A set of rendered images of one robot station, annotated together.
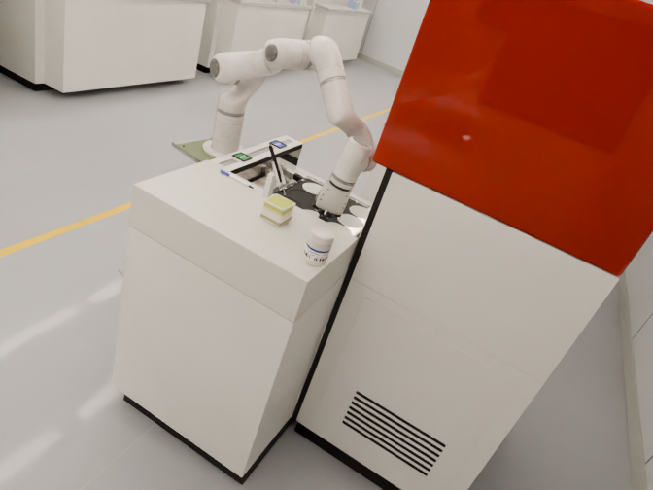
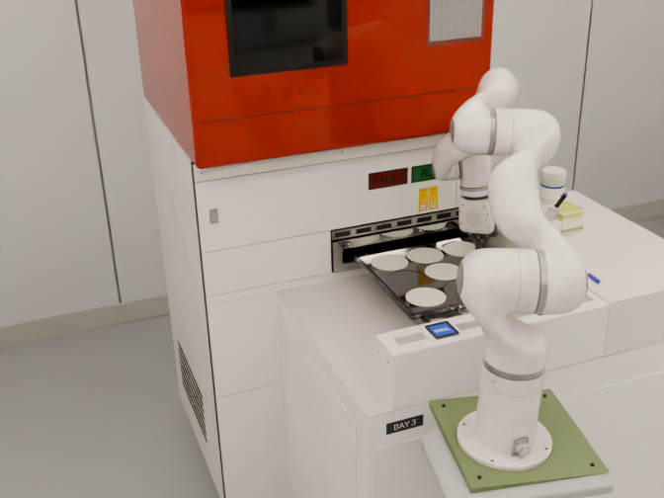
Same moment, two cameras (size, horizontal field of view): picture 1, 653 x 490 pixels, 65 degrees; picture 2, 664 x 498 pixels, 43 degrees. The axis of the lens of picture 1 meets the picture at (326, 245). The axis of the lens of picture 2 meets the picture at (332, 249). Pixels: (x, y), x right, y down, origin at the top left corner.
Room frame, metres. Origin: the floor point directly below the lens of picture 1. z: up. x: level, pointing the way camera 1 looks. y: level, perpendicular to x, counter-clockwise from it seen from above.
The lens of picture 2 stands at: (3.21, 1.44, 1.92)
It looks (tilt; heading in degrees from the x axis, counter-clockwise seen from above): 25 degrees down; 231
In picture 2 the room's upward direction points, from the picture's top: 1 degrees counter-clockwise
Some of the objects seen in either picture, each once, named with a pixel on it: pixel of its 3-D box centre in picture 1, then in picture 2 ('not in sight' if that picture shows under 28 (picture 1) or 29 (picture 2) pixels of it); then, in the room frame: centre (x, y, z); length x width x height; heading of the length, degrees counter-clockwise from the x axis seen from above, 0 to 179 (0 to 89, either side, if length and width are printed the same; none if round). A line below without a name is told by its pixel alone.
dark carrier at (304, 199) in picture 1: (326, 208); (444, 272); (1.73, 0.05, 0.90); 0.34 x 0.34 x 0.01; 72
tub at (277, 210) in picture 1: (277, 210); (564, 217); (1.40, 0.18, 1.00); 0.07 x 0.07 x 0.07; 72
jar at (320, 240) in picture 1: (318, 246); (552, 185); (1.25, 0.02, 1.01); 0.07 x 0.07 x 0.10
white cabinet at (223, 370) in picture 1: (262, 303); (480, 437); (1.69, 0.17, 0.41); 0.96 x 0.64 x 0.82; 162
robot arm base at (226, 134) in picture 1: (227, 131); (508, 402); (2.08, 0.57, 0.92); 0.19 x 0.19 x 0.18
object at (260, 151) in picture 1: (256, 166); (493, 346); (1.90, 0.37, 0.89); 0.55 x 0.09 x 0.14; 162
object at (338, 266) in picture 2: not in sight; (404, 243); (1.68, -0.16, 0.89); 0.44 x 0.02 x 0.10; 162
